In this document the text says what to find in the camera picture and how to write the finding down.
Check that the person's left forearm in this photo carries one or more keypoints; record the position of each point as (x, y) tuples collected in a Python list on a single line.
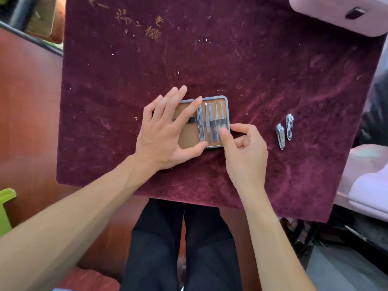
[(69, 224)]

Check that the slim steel ear pick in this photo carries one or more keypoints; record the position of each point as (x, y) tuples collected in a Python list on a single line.
[(206, 118)]

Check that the black bag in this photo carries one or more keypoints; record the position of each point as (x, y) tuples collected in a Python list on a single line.
[(374, 118)]

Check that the person's left hand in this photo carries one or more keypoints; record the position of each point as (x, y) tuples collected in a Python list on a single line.
[(157, 139)]

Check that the tan manicure set case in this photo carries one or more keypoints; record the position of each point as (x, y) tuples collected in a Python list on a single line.
[(188, 140)]

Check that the person's right middle finger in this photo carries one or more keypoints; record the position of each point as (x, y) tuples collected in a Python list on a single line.
[(243, 141)]

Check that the thin steel cuticle pusher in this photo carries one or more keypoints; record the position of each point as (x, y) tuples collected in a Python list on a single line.
[(217, 113)]

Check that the person's right forearm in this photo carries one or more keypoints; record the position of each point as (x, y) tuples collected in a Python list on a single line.
[(269, 239)]

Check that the person's left little finger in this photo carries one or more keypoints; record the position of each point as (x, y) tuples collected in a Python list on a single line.
[(150, 107)]

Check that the red cloth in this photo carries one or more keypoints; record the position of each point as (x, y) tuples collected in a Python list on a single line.
[(88, 280)]

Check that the pink case with black latch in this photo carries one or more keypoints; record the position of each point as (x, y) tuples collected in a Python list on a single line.
[(327, 12)]

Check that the large steel nail clipper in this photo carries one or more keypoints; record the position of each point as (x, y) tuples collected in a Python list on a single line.
[(281, 136)]

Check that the green plastic stool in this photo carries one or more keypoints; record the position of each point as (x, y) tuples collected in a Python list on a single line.
[(5, 209)]

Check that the thin steel manicure pick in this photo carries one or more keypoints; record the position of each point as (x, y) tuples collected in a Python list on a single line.
[(222, 113)]

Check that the person's right hand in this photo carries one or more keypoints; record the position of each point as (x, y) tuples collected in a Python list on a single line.
[(247, 160)]

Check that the person's black trousers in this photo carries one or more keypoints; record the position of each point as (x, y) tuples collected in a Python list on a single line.
[(182, 248)]

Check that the maroon velvet cloth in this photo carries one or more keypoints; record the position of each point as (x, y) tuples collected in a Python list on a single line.
[(242, 72)]

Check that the pink plastic box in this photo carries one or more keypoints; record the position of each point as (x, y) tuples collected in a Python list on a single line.
[(363, 178)]

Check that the person's left middle finger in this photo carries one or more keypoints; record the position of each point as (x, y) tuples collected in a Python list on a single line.
[(175, 101)]

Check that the wide steel nail file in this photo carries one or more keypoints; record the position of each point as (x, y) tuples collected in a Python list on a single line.
[(212, 124)]

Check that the small steel nail clipper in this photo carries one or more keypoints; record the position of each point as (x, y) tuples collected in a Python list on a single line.
[(289, 127)]

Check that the wooden box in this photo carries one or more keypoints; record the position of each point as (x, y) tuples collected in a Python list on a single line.
[(45, 18)]

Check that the steel tweezers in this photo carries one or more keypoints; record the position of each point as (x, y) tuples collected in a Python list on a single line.
[(200, 124)]

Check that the person's left thumb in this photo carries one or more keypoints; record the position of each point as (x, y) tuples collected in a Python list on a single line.
[(195, 150)]

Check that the person's right thumb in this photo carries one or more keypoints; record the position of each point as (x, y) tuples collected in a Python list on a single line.
[(226, 141)]

